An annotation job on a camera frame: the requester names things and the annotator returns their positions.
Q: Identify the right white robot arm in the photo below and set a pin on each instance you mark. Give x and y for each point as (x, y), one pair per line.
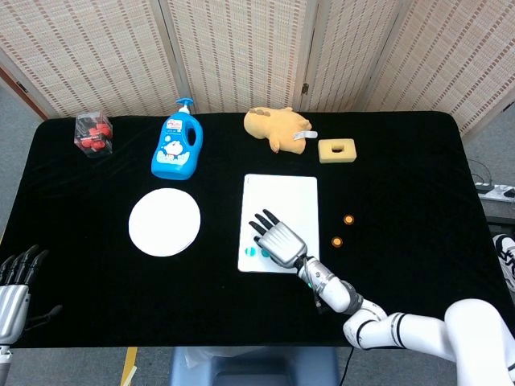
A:
(402, 331)

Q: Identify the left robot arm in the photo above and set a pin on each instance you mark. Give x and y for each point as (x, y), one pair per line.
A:
(5, 358)

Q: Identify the white round plate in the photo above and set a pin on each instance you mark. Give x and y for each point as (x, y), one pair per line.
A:
(164, 222)

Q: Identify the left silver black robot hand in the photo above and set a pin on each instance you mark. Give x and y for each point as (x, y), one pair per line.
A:
(12, 305)

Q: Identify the yellow plush toy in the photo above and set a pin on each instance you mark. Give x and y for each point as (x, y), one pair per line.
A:
(277, 128)

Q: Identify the orange disc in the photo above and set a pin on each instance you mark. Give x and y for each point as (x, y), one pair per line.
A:
(336, 241)
(348, 219)

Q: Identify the yellow sponge with hole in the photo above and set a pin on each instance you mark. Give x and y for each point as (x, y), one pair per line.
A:
(326, 154)

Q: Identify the white power strip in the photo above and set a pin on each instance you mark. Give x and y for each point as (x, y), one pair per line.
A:
(497, 192)

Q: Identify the black velvet tablecloth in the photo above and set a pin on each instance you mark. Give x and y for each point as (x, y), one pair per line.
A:
(402, 181)

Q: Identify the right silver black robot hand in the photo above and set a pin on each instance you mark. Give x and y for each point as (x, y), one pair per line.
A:
(281, 243)

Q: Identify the white black sneaker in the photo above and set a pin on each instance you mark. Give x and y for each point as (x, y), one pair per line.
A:
(507, 257)

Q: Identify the white rectangular board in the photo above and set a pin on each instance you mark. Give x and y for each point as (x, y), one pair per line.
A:
(281, 193)

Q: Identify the blue pump soap bottle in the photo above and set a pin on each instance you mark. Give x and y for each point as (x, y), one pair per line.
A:
(173, 157)

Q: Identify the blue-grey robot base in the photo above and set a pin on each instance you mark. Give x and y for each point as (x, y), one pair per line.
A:
(257, 370)

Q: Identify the cyan disc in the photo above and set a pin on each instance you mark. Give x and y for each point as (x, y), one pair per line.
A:
(250, 251)
(264, 253)

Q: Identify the clear box of red clips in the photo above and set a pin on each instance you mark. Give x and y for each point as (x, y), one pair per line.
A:
(93, 134)

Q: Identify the bamboo folding screen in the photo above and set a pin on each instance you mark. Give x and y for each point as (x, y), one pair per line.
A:
(241, 52)

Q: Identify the yellow wooden strip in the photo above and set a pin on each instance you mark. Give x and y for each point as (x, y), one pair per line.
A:
(129, 366)

